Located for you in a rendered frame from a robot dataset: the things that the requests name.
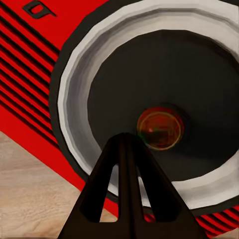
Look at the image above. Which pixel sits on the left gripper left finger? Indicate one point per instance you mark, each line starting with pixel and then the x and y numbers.
pixel 84 219

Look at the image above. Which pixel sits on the radio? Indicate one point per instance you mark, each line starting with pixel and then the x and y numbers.
pixel 74 73

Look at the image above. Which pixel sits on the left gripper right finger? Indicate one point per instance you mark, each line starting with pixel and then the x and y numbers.
pixel 173 219

